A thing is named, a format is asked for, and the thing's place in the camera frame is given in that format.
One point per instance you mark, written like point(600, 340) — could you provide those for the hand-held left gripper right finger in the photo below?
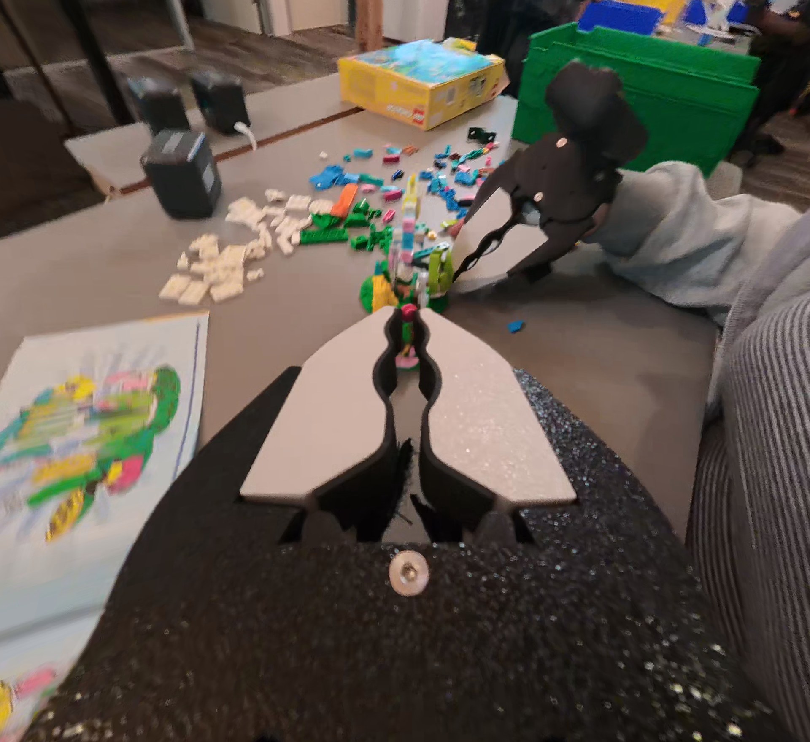
point(493, 425)

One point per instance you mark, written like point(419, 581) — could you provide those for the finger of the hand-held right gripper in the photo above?
point(503, 258)
point(481, 228)

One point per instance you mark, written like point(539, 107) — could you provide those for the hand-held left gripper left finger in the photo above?
point(329, 413)

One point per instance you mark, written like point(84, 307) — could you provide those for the colourful toy brick model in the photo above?
point(411, 267)

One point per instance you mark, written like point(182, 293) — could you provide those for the person's right forearm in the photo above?
point(671, 229)

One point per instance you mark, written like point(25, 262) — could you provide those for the grey desk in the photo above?
point(114, 261)

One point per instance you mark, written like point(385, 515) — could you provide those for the pile of colourful bricks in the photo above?
point(455, 172)

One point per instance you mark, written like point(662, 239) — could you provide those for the black angled brick piece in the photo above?
point(482, 136)

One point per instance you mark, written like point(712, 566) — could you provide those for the green plastic bin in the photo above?
point(664, 90)

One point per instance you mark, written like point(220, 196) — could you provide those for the orange brick separator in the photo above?
point(345, 200)

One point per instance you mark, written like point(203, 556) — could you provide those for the group of green bricks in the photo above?
point(342, 229)

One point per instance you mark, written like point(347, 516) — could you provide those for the yellow toy brick box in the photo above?
point(417, 77)

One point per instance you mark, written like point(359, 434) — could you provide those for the blue plastic bin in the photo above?
point(715, 11)
point(617, 17)

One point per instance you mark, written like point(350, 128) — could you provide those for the pile of white bricks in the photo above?
point(234, 248)

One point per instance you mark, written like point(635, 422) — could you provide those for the yellow plastic bin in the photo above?
point(658, 1)

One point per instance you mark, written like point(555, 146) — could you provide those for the grey side table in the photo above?
point(285, 109)

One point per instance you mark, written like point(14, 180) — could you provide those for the printed instruction booklet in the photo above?
point(82, 438)

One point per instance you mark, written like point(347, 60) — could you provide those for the person's ribbed grey clothing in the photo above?
point(765, 470)

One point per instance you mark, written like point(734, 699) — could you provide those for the black power bank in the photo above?
point(220, 100)
point(183, 176)
point(158, 104)

